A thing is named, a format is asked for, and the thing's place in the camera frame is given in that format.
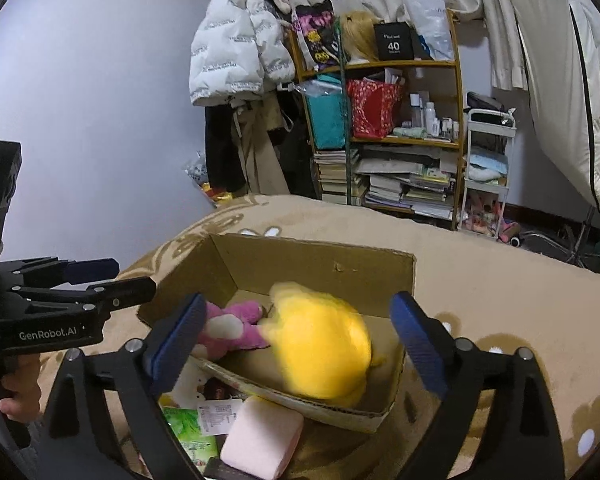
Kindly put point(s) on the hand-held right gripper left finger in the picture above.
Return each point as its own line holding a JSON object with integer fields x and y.
{"x": 177, "y": 342}

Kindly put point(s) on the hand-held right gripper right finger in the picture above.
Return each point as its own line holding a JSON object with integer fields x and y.
{"x": 420, "y": 347}

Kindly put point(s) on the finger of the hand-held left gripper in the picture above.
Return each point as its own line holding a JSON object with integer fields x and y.
{"x": 125, "y": 292}
{"x": 80, "y": 269}

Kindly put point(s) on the yellow plush toy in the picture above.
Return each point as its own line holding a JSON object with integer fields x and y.
{"x": 320, "y": 345}

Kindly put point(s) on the brown cardboard box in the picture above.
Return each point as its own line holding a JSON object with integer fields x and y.
{"x": 305, "y": 265}

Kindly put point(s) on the pink soft foam block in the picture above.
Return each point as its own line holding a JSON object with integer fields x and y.
{"x": 260, "y": 435}

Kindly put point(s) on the person's left hand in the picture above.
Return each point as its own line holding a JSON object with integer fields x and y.
{"x": 21, "y": 392}

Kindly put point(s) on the white cartoon packet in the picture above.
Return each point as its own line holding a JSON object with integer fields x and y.
{"x": 190, "y": 385}

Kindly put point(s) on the pink plush toy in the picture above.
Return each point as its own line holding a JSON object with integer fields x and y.
{"x": 240, "y": 332}

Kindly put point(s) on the dark packet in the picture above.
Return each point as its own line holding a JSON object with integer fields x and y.
{"x": 222, "y": 391}

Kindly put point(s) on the green snack packet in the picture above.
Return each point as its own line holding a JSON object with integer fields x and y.
{"x": 180, "y": 427}

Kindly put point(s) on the colourful plastic bag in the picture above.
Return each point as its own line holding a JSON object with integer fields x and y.
{"x": 200, "y": 170}

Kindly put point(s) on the pink items in cart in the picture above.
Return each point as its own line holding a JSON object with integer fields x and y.
{"x": 480, "y": 215}

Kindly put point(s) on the pile of books and papers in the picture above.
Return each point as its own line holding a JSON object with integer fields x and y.
{"x": 405, "y": 185}

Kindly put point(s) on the black hanging garment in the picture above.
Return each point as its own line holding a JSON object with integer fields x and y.
{"x": 220, "y": 150}

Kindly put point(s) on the beige hanging coat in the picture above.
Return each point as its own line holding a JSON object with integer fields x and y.
{"x": 260, "y": 160}

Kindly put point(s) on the stack of books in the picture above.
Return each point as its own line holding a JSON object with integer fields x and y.
{"x": 335, "y": 175}

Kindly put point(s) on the folded blue white cloths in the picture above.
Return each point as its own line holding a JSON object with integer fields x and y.
{"x": 485, "y": 166}

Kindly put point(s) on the metal rack stand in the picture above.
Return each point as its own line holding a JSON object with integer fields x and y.
{"x": 582, "y": 240}

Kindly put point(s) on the group of cosmetic bottles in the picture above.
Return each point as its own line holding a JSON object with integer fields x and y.
{"x": 430, "y": 115}

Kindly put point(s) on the white rolling cart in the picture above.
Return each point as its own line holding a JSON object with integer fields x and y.
{"x": 487, "y": 116}

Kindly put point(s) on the red patterned bag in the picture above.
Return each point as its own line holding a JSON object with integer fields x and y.
{"x": 375, "y": 110}

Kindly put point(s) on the teal bag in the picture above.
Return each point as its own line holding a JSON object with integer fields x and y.
{"x": 327, "y": 120}

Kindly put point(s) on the green pole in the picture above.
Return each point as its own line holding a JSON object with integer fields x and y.
{"x": 344, "y": 110}

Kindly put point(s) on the dark bag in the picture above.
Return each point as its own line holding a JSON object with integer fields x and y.
{"x": 485, "y": 101}

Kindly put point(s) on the white puffer jacket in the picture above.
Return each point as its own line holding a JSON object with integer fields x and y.
{"x": 230, "y": 50}

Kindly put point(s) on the wooden shelf rack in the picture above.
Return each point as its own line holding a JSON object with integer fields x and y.
{"x": 405, "y": 64}

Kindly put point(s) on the cream garment cover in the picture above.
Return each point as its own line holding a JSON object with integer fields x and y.
{"x": 555, "y": 85}

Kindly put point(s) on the black cardboard box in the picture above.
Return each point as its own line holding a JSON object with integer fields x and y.
{"x": 392, "y": 42}

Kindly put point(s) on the blonde wig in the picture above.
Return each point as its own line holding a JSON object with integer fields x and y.
{"x": 360, "y": 35}

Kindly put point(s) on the black pink printed bag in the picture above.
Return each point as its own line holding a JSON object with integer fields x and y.
{"x": 315, "y": 35}

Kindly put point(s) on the clear plastic bag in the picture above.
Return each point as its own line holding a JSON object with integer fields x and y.
{"x": 430, "y": 15}

